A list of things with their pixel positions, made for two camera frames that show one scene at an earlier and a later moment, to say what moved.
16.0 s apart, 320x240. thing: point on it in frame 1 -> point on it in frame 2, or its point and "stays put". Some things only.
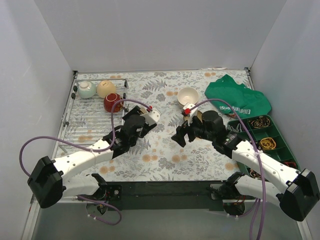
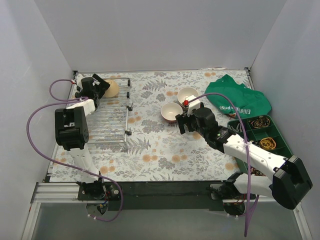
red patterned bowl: (109, 99) -> (169, 110)
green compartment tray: (269, 139) stays put
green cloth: (245, 101) stays put
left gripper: (139, 122) -> (100, 82)
